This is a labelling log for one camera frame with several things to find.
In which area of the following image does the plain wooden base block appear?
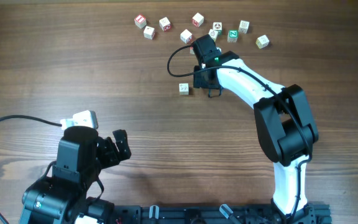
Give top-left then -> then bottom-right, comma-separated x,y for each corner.
179,83 -> 190,95

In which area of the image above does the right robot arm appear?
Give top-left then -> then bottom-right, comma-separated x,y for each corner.
191,35 -> 318,218

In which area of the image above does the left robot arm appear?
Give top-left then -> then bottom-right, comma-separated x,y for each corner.
19,126 -> 131,223

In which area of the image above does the wooden block yellow side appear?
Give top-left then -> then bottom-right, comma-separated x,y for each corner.
208,29 -> 219,41

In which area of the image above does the wooden block near centre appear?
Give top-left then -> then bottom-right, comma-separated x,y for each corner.
180,29 -> 193,44

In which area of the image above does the wooden block animal face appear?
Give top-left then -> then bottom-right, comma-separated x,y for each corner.
213,22 -> 223,35

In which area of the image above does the green letter Z block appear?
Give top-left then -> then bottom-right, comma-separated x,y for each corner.
227,30 -> 239,42

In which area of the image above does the wooden block red letter side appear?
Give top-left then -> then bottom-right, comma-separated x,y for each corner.
192,12 -> 204,27

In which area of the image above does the wooden block pattern top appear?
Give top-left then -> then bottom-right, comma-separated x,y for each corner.
238,20 -> 250,34

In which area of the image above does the wooden block red picture side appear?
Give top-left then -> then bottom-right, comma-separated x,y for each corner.
159,17 -> 172,32

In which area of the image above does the yellow sided wooden block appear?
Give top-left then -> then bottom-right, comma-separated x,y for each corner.
255,35 -> 270,49

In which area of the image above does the plain wooden block red side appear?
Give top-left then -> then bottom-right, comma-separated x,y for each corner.
144,26 -> 155,40

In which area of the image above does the right camera cable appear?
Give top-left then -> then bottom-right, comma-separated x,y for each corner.
167,45 -> 313,218

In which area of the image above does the camera cable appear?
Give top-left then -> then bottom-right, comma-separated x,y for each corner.
0,114 -> 63,224
167,45 -> 313,218

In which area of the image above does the left camera cable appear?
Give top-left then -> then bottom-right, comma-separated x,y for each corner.
0,114 -> 63,224

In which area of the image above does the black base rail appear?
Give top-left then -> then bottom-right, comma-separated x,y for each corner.
112,203 -> 333,224

